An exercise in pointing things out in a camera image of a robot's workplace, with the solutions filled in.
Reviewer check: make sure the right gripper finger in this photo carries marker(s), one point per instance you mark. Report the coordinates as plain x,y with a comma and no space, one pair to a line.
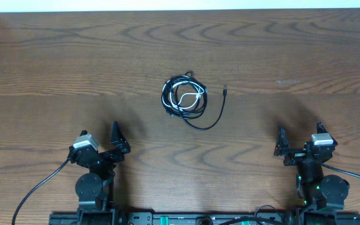
320,128
282,146

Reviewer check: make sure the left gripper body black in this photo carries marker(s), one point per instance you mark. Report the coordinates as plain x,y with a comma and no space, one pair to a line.
111,159

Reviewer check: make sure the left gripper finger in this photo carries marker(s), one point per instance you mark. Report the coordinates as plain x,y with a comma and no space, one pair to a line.
118,139
83,132

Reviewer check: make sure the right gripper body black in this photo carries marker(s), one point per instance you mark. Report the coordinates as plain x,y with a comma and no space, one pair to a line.
295,156

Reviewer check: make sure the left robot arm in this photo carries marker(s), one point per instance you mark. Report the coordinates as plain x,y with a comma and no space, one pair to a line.
94,187

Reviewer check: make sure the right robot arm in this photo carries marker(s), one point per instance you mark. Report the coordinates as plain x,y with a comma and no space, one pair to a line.
320,192

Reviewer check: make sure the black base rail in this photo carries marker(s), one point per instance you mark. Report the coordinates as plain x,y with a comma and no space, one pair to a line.
148,218

